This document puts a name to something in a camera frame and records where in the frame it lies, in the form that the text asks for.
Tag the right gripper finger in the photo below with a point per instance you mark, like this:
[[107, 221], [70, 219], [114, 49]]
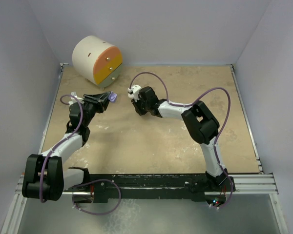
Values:
[[134, 103], [138, 111]]

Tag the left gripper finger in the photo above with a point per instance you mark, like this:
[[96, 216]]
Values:
[[105, 102], [102, 97]]

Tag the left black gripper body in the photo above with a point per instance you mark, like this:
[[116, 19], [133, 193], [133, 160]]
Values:
[[97, 107]]

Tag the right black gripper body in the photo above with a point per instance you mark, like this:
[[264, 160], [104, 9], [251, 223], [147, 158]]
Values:
[[146, 105]]

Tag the purple earbud charging case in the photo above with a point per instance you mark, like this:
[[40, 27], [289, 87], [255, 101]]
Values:
[[112, 97]]

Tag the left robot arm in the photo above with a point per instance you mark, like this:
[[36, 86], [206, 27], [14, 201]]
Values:
[[44, 176]]

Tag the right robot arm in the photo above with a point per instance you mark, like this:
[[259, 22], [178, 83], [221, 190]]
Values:
[[200, 123]]

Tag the round mini drawer cabinet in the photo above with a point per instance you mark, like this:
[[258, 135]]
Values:
[[97, 60]]

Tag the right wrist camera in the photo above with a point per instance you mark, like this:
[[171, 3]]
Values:
[[133, 92]]

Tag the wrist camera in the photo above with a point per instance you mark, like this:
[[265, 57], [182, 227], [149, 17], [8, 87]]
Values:
[[133, 92], [74, 98]]

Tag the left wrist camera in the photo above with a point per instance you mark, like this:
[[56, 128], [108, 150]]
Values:
[[74, 98]]

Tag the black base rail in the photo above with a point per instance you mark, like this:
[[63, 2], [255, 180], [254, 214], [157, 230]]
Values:
[[190, 186]]

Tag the aluminium frame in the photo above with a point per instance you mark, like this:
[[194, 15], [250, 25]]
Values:
[[163, 150]]

